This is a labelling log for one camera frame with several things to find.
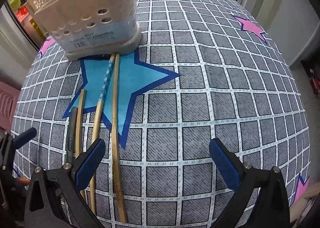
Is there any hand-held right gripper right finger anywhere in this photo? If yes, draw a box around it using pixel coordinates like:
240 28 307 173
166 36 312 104
209 138 292 228

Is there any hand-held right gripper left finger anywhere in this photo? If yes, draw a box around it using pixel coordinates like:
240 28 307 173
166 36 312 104
24 138 107 228

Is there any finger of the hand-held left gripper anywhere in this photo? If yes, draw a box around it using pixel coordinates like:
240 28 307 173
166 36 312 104
0 132 16 172
11 127 37 149

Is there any dark grey chopstick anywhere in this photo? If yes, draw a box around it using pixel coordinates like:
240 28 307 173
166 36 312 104
65 107 79 165

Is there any plain wooden chopstick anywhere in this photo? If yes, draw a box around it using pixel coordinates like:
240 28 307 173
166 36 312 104
74 89 87 205
110 53 128 224

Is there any blue dotted wooden chopstick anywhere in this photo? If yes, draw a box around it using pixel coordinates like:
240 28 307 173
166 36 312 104
89 53 114 216

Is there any stack of pink plastic stools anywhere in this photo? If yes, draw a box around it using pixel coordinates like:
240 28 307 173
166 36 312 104
0 81 21 132

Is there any grey checked star tablecloth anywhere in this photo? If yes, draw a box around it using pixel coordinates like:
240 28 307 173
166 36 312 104
11 0 312 228

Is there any yellow oil bottle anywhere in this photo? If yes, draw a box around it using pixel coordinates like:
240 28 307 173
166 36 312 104
29 17 45 39

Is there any red plastic basket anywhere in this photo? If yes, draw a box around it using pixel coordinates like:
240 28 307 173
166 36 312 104
16 5 32 23

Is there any dark red clutter pile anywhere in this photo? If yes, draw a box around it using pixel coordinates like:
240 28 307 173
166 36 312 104
309 68 320 97

